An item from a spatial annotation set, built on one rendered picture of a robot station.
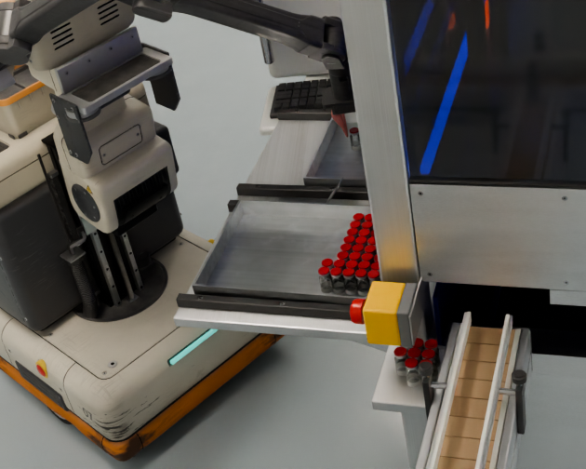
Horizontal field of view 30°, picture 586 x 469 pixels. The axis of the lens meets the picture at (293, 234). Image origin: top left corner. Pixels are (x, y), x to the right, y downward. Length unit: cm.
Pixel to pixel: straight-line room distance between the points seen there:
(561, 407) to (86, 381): 136
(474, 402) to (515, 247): 23
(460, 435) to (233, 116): 280
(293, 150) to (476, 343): 76
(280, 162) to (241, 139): 181
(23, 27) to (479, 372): 107
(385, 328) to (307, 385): 137
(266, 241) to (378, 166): 53
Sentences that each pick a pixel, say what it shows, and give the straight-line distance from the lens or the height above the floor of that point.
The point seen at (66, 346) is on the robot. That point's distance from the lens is 293.
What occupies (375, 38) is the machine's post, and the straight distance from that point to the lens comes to 148.
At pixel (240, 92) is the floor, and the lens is 440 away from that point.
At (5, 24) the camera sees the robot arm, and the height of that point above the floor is 127.
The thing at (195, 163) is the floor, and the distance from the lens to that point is 402.
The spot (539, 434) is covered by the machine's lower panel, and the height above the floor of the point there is 69.
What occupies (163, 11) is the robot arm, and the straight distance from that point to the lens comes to 194.
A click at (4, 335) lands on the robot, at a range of 309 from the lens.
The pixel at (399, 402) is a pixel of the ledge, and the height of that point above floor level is 88.
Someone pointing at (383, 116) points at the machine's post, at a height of 132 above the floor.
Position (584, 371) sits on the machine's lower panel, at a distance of 179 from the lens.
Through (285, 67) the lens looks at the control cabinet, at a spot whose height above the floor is 84.
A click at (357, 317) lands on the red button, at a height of 100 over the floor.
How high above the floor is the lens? 212
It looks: 37 degrees down
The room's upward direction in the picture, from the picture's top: 12 degrees counter-clockwise
